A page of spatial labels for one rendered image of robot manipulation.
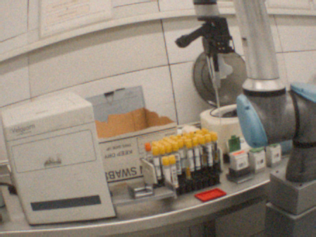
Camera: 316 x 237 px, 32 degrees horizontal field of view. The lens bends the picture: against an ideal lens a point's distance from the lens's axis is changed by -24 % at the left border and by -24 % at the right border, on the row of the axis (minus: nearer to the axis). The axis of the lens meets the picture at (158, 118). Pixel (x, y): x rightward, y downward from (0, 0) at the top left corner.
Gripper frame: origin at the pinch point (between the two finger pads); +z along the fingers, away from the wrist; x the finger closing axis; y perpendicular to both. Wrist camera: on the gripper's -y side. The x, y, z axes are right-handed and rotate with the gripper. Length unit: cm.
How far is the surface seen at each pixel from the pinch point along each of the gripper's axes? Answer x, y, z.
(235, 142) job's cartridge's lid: -6.2, 2.5, 15.7
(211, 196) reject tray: -18.5, -8.6, 25.6
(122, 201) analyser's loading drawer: -19.6, -31.4, 21.8
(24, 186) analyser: -26, -59, 13
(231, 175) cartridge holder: -8.8, 0.0, 24.3
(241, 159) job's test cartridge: -11.2, 2.6, 19.4
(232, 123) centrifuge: 13.3, 7.1, 14.9
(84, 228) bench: -28, -44, 26
